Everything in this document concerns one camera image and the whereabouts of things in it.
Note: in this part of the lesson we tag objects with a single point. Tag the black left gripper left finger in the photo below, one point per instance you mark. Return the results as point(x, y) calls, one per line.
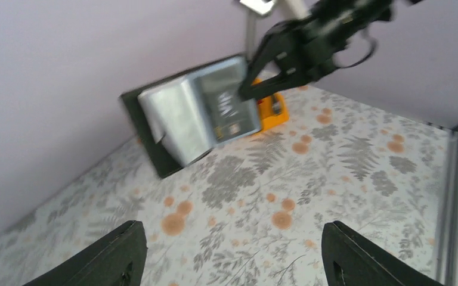
point(118, 258)

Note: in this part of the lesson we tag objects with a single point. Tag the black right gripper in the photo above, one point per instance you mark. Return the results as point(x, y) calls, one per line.
point(304, 50)

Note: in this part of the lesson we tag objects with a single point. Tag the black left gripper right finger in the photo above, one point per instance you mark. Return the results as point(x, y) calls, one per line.
point(351, 259)

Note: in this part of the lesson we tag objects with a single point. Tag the dark VIP credit card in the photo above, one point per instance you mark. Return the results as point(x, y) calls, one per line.
point(230, 117)

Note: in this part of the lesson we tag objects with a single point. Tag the orange plastic bin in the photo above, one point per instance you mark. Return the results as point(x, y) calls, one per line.
point(272, 112)

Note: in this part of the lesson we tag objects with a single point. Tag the floral table cover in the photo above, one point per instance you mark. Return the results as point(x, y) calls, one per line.
point(252, 211)

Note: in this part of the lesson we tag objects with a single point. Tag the aluminium frame corner post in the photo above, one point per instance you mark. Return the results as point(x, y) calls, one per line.
point(250, 38)

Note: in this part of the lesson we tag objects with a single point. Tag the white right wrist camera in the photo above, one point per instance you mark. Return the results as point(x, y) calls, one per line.
point(295, 9)

